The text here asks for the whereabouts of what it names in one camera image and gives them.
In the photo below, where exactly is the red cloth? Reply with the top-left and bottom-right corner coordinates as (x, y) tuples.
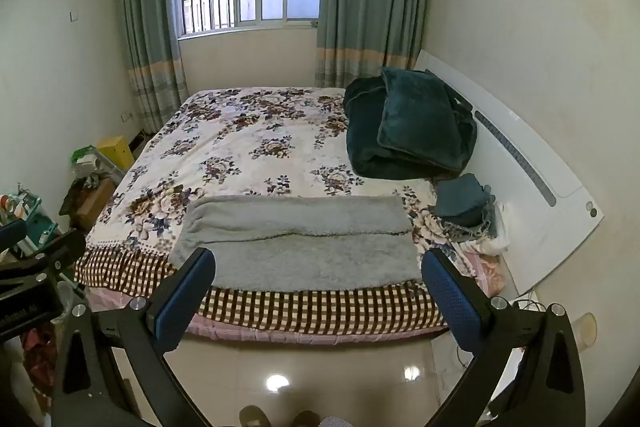
(20, 322), (58, 403)

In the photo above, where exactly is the white headboard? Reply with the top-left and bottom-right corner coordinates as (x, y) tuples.
(415, 49), (605, 295)

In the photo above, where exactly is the grey fringed scarf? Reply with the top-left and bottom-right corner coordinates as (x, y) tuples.
(440, 204), (503, 244)

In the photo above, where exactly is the brown cardboard box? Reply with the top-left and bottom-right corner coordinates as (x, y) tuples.
(75, 177), (118, 230)

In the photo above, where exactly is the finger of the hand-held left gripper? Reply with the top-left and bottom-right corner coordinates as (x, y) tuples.
(0, 220), (28, 249)
(0, 229), (87, 289)

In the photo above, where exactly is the green plastic basket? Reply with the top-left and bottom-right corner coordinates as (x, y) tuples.
(0, 184), (63, 258)

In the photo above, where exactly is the bed with floral sheet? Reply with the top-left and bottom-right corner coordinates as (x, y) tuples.
(74, 87), (506, 345)

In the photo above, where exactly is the dark green plush pillow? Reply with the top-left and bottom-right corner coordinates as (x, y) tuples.
(376, 67), (473, 172)

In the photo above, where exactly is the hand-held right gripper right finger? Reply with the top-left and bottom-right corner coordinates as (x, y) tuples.
(421, 248), (587, 427)

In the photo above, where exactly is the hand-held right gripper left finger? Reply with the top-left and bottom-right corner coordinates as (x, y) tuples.
(50, 247), (217, 427)

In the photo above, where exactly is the grey towel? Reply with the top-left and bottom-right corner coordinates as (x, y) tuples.
(170, 194), (425, 294)

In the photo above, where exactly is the yellow box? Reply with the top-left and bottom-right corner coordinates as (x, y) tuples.
(96, 136), (135, 170)

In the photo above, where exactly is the beige cup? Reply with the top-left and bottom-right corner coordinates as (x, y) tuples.
(570, 313), (598, 350)

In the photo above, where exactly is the dark green plush blanket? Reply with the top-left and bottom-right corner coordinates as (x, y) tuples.
(343, 76), (478, 180)

